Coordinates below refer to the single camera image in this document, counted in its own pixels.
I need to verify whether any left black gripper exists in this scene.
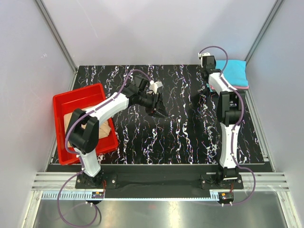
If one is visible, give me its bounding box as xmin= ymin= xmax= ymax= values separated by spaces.
xmin=138 ymin=93 xmax=169 ymax=119

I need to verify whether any turquoise t shirt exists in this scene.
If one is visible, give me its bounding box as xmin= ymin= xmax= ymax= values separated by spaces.
xmin=223 ymin=60 xmax=249 ymax=86

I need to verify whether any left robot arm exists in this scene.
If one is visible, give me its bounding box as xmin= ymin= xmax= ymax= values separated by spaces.
xmin=65 ymin=76 xmax=168 ymax=188

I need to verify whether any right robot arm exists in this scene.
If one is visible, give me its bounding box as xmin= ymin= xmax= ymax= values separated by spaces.
xmin=199 ymin=53 xmax=244 ymax=190

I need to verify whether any pink folded t shirt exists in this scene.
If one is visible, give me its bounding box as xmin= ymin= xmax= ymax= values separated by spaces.
xmin=209 ymin=85 xmax=249 ymax=90

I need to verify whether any beige folded t shirt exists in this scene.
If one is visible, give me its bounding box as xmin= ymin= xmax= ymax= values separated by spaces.
xmin=64 ymin=113 xmax=111 ymax=144

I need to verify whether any red plastic bin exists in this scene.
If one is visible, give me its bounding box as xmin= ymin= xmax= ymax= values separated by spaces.
xmin=53 ymin=83 xmax=118 ymax=165

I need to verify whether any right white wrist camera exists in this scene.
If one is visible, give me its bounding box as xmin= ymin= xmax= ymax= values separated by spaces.
xmin=198 ymin=52 xmax=212 ymax=68

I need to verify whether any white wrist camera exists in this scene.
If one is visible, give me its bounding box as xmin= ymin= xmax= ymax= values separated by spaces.
xmin=198 ymin=52 xmax=212 ymax=68
xmin=149 ymin=80 xmax=163 ymax=94

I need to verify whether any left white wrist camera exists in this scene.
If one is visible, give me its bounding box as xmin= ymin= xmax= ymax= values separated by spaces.
xmin=149 ymin=80 xmax=163 ymax=94

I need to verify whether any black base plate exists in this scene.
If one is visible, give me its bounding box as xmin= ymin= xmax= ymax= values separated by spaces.
xmin=47 ymin=163 xmax=245 ymax=200

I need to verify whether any aluminium rail frame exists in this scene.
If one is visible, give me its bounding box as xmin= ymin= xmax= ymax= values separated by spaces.
xmin=30 ymin=90 xmax=290 ymax=202

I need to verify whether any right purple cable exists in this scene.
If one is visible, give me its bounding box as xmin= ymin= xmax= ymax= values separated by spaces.
xmin=197 ymin=45 xmax=256 ymax=207

